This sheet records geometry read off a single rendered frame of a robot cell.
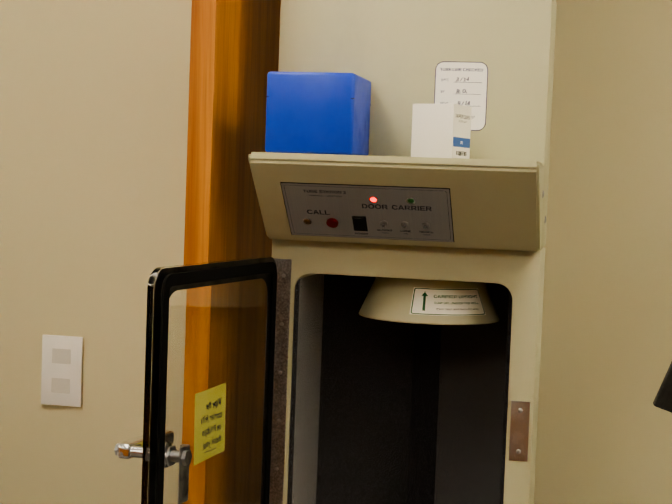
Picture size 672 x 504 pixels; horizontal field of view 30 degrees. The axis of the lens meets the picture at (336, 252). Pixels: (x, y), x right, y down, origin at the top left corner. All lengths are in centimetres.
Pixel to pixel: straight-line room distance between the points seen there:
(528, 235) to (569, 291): 49
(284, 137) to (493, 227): 25
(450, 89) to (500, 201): 17
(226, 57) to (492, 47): 31
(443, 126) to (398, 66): 13
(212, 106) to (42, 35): 71
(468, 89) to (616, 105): 46
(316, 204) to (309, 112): 11
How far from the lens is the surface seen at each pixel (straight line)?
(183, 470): 128
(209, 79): 144
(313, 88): 139
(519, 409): 148
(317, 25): 151
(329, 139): 138
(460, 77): 147
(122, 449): 130
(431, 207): 140
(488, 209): 139
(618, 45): 190
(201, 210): 144
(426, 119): 139
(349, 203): 141
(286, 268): 151
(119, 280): 204
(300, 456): 157
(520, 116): 146
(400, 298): 151
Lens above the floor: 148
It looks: 3 degrees down
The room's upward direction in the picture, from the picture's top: 2 degrees clockwise
